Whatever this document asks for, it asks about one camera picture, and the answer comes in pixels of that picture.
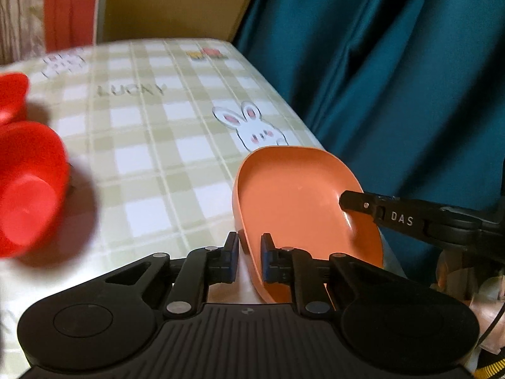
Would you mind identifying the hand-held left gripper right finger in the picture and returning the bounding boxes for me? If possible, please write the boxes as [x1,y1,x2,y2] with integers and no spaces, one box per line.
[260,233,380,318]

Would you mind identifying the large red bowl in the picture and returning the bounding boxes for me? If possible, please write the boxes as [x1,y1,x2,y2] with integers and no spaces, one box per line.
[0,122,71,259]

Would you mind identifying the brown cardboard panel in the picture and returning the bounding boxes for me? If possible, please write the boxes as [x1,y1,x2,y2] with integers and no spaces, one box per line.
[98,0,266,45]

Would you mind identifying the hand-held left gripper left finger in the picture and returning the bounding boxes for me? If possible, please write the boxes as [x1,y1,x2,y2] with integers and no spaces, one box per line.
[104,231,241,320]

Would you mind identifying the orange plate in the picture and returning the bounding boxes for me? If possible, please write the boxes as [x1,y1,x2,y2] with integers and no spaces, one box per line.
[232,146,384,304]

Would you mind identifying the orange red panel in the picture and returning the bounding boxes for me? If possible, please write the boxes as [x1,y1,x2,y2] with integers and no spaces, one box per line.
[44,0,110,53]

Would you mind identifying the checked rabbit print tablecloth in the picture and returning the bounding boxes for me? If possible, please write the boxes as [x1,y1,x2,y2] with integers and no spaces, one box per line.
[0,39,407,372]

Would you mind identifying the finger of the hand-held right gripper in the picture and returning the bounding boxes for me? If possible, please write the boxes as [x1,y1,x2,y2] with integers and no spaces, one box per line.
[338,190,435,243]

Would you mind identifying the pale patterned cloth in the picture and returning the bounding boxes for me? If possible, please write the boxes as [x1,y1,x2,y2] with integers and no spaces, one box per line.
[432,250,505,360]

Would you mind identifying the small red bowl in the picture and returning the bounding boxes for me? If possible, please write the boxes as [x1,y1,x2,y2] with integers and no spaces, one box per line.
[0,73,30,125]

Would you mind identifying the yellow black striped cable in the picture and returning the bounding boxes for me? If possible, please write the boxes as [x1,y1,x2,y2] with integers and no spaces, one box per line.
[472,362,505,379]

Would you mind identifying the teal curtain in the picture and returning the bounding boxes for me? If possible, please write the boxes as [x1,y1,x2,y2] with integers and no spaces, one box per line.
[233,0,505,285]

